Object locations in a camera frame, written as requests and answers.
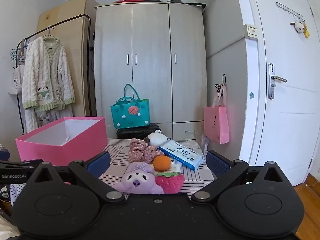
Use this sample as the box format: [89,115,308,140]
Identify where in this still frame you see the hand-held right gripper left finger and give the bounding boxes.
[32,151,126,204]

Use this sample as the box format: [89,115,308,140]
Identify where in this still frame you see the teal felt tote bag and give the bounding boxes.
[111,84,150,130]

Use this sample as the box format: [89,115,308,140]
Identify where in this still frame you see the white canvas tote bag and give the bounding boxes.
[8,39,28,96]

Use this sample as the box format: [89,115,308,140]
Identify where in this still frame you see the pink paper bag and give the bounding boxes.
[203,83,230,145]

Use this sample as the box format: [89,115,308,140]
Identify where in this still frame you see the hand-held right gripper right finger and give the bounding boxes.
[191,150,288,203]

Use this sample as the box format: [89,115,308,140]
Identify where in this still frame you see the clear plastic bag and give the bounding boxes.
[201,133,209,155]

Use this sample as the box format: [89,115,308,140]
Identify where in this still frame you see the white green fluffy robe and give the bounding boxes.
[21,35,76,133]

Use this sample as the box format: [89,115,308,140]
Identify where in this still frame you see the metal door hook rack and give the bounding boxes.
[276,2,306,23]

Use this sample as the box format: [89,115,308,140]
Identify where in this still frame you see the pink floral fabric scrunchie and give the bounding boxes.
[128,138,168,164]

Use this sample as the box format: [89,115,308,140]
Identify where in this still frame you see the pink cardboard box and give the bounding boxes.
[15,116,108,167]

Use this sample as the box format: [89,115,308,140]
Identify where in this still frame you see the grey three-door wardrobe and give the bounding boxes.
[94,2,207,140]

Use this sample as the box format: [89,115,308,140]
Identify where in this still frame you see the wire clothes hangers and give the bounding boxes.
[10,37,29,63]

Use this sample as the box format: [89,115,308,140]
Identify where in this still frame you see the white round plush toy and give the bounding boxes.
[147,129,168,147]

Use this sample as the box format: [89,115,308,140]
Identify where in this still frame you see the blue white tissue packet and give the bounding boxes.
[158,140,203,172]

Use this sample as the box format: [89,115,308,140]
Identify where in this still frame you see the white door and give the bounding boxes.
[234,0,320,188]

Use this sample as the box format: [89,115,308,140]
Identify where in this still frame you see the metal door handle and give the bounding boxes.
[268,64,287,100]

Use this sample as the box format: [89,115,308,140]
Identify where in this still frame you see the orange makeup sponge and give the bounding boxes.
[153,155,171,172]

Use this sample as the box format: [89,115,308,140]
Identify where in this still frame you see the purple plush toy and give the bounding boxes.
[112,162,165,195]

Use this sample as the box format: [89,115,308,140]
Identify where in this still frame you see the small white packet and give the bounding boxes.
[170,161,183,173]

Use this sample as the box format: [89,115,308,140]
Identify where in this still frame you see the light wooden wardrobe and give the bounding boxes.
[37,0,97,117]

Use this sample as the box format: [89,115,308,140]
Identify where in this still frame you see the beige light switch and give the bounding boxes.
[244,24,259,40]

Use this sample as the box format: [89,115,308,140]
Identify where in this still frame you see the black clothes rack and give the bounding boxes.
[15,14,93,134]

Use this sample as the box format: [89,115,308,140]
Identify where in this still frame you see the pink strawberry plush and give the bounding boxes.
[154,171,185,194]

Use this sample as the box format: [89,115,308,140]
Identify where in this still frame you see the panda plush keychain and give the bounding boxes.
[290,21,305,34]

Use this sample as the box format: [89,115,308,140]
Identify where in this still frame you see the striped tablecloth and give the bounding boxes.
[10,138,216,200]

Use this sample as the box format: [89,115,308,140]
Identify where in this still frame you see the black suitcase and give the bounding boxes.
[116,123,162,140]

